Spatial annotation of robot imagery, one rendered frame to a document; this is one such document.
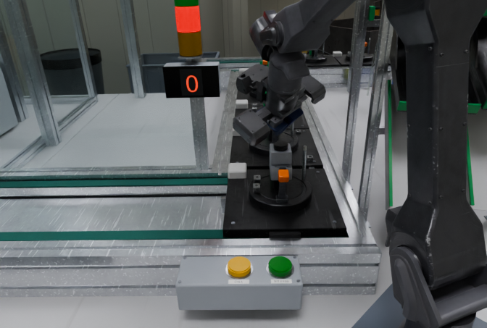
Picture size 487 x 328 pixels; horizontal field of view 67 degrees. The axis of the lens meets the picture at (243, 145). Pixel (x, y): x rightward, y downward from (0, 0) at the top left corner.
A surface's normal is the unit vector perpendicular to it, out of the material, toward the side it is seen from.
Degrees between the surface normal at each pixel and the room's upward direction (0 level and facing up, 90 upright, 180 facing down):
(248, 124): 30
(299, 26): 74
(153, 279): 90
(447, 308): 10
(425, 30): 119
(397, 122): 45
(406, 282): 65
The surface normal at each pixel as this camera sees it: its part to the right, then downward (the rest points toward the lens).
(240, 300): -0.02, 0.43
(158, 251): -0.03, -0.90
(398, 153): -0.15, -0.34
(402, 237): -0.93, 0.18
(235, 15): 0.68, 0.29
